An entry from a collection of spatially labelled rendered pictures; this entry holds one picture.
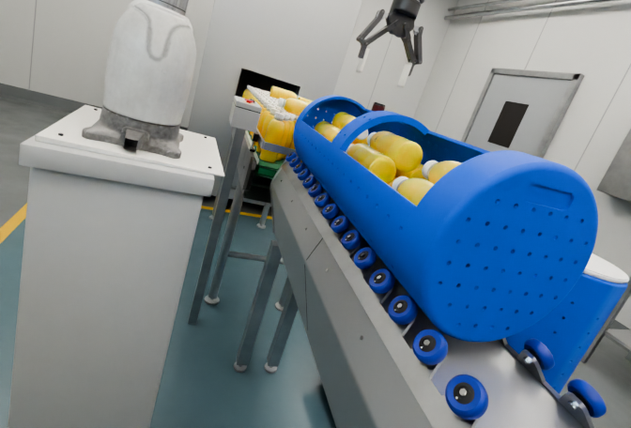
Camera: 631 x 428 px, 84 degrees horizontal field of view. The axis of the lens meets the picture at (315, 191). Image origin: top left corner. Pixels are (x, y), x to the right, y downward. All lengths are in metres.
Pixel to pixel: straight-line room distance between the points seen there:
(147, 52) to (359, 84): 5.37
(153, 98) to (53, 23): 4.89
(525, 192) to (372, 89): 5.68
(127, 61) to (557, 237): 0.78
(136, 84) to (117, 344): 0.57
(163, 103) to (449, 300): 0.63
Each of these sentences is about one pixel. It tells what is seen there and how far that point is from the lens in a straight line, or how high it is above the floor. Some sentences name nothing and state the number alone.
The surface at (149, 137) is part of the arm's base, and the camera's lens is 0.80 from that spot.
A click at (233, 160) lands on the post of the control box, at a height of 0.85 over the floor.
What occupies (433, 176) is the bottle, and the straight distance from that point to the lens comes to 0.67.
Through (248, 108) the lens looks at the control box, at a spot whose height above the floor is 1.08.
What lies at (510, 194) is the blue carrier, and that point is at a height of 1.18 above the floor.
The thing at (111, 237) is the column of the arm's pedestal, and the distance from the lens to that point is 0.81.
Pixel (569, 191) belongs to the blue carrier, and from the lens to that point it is 0.57.
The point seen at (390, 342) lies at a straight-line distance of 0.57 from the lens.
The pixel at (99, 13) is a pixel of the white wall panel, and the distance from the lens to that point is 5.53.
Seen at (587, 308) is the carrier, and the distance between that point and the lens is 1.07.
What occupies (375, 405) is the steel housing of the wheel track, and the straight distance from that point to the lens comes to 0.58.
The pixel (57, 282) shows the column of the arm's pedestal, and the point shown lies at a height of 0.72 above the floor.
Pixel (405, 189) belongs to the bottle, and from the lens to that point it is 0.63.
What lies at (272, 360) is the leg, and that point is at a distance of 1.73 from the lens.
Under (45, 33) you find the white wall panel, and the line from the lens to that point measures 5.67.
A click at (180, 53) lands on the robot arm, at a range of 0.79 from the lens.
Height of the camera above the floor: 1.23
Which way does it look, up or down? 16 degrees down
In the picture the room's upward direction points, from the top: 18 degrees clockwise
